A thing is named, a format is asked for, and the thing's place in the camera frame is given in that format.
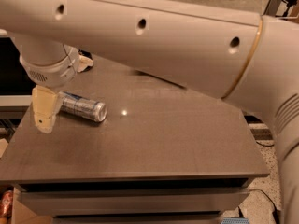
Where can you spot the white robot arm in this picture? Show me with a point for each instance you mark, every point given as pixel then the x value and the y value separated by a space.
pixel 243 58

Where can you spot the right metal glass bracket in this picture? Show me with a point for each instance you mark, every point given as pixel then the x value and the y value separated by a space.
pixel 272 7

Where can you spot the silver Red Bull can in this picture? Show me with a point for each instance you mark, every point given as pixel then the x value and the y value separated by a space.
pixel 83 107

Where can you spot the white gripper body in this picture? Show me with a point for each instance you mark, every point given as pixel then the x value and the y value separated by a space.
pixel 51 73

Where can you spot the cardboard box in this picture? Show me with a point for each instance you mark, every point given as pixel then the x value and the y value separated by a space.
pixel 23 215

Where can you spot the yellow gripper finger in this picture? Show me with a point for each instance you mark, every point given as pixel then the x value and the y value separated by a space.
pixel 85 64
pixel 46 105

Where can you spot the red snack bag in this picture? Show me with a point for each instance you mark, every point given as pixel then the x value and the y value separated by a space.
pixel 6 203

